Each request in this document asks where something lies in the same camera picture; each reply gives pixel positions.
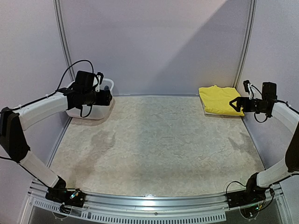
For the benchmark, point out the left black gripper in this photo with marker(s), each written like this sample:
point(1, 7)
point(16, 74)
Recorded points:
point(105, 99)

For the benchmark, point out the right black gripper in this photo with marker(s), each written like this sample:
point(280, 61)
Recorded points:
point(242, 104)

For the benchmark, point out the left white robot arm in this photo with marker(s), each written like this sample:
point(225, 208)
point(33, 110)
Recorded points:
point(85, 97)

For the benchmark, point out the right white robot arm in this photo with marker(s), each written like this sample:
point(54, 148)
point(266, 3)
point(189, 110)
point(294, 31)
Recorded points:
point(284, 142)

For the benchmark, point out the white plastic laundry basket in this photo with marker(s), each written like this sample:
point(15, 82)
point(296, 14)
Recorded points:
point(98, 111)

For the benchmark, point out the folded yellow shirt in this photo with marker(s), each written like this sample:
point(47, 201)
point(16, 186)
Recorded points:
point(216, 100)

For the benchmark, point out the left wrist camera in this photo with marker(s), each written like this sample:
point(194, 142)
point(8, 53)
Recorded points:
point(99, 78)

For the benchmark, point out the right aluminium frame post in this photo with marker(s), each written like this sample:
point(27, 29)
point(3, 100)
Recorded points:
point(246, 42)

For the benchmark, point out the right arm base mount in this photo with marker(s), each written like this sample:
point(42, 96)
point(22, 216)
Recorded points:
point(242, 198)

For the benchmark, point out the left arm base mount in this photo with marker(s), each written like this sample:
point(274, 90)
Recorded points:
point(71, 197)

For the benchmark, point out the aluminium front rail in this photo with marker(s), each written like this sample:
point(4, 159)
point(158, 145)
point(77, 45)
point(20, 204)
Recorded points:
point(112, 209)

